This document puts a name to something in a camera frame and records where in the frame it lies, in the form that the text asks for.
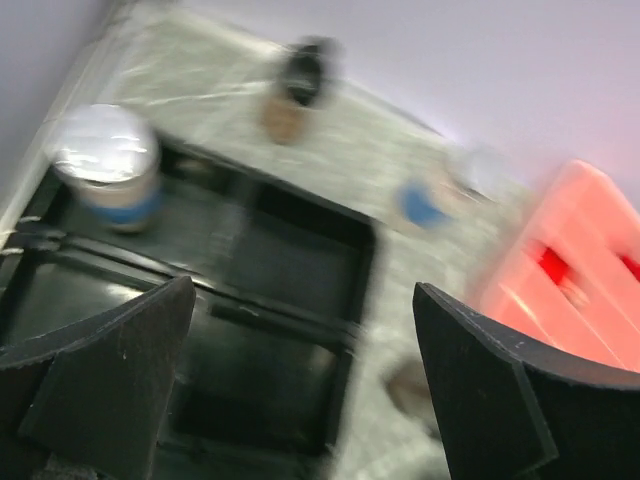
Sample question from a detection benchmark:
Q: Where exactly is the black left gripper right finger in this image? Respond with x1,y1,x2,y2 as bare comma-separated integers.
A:
413,283,639,480

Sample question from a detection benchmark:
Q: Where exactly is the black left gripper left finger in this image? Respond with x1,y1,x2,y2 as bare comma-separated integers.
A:
1,276,196,479

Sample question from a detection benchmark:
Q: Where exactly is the blue label spice jar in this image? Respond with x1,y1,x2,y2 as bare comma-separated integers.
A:
394,147,506,231
45,104,162,233

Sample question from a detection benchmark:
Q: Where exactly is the black cap brown powder bottle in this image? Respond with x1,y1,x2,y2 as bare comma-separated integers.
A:
261,35,340,145

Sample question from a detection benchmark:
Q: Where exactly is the tall gold spout oil bottle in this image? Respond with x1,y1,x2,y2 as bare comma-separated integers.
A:
385,358,440,438

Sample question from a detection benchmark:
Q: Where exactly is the pink divided storage box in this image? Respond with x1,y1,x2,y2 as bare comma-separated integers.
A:
466,160,639,372

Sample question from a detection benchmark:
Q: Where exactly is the red item middle compartment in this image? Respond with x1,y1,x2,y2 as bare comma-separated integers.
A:
537,246,572,286

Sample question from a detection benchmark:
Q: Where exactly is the red item compartment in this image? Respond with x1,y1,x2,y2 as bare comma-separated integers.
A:
618,254,640,281
537,246,572,286

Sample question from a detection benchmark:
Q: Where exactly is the red item back compartment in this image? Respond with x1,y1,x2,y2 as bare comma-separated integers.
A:
618,254,640,281

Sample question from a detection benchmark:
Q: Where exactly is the black divided organizer tray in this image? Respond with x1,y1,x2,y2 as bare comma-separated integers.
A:
1,142,377,459

